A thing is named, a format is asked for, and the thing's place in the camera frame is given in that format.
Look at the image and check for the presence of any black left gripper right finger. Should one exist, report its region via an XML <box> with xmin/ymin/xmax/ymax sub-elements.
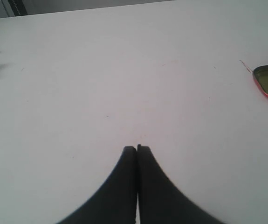
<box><xmin>137</xmin><ymin>145</ymin><xmax>222</xmax><ymax>224</ymax></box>

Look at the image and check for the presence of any dark door frame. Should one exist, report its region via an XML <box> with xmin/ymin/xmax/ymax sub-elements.
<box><xmin>8</xmin><ymin>0</ymin><xmax>28</xmax><ymax>16</ymax></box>

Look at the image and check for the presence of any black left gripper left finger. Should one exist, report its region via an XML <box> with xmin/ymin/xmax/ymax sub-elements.
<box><xmin>59</xmin><ymin>146</ymin><xmax>137</xmax><ymax>224</ymax></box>

